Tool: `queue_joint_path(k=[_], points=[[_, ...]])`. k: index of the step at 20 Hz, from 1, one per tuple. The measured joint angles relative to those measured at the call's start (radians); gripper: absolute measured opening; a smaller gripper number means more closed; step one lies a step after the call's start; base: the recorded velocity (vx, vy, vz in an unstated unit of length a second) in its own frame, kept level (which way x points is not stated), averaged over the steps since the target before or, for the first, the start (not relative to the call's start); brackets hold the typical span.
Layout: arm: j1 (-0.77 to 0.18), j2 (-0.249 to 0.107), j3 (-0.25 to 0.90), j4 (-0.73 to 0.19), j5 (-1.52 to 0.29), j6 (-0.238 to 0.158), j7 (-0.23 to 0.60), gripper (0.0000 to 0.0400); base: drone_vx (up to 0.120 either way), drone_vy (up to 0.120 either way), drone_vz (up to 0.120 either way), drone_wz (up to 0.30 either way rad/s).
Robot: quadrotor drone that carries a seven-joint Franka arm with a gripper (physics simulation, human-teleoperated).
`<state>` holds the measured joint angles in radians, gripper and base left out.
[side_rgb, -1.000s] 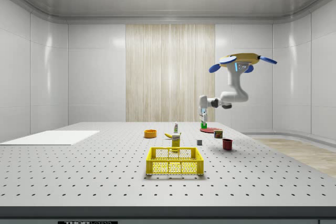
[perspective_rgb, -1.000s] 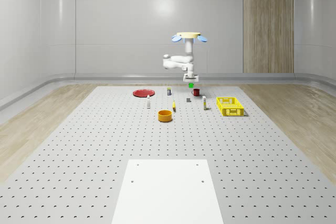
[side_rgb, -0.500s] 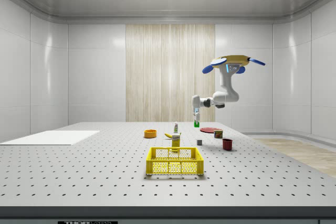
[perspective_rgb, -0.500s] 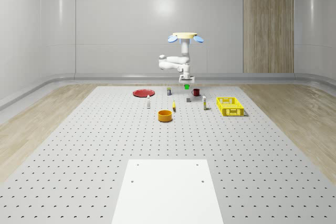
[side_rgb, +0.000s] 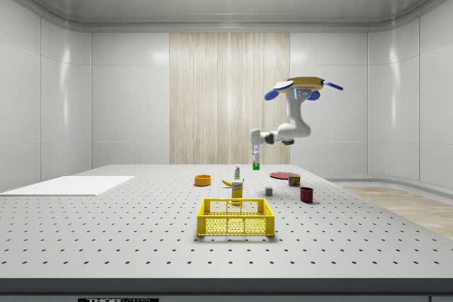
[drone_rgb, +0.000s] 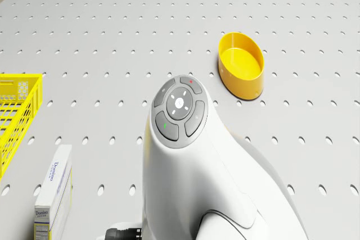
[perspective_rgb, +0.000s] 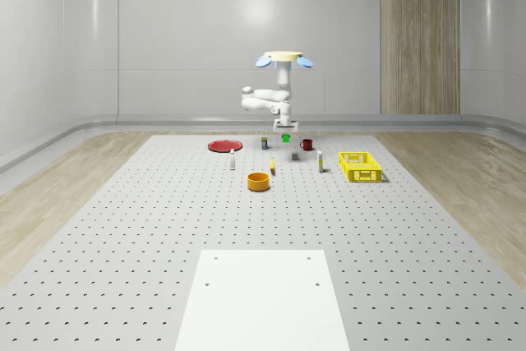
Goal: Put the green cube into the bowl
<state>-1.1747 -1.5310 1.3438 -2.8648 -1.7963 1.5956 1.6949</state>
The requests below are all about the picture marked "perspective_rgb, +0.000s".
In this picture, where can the yellow bowl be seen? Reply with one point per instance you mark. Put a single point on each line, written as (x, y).
(258, 184)

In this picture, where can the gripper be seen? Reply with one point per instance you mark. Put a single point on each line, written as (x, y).
(285, 123)

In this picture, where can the flat-sided can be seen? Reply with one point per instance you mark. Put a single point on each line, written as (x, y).
(265, 144)

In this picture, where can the red plate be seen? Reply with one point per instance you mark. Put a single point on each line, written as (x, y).
(225, 146)

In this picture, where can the banana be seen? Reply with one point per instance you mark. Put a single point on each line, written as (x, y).
(272, 165)

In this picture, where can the yellow basket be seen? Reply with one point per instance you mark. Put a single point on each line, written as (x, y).
(363, 175)

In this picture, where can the yellow white carton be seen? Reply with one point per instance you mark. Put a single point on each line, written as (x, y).
(319, 161)

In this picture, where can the small white bottle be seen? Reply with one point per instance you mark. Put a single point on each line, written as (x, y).
(232, 162)

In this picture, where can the red mug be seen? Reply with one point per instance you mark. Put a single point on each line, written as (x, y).
(307, 145)

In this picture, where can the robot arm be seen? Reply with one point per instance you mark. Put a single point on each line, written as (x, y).
(283, 79)

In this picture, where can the drone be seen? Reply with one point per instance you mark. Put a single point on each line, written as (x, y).
(283, 55)

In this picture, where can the white board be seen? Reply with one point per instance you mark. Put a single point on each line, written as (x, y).
(263, 306)

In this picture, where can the green cube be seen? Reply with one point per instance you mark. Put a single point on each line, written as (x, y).
(285, 138)

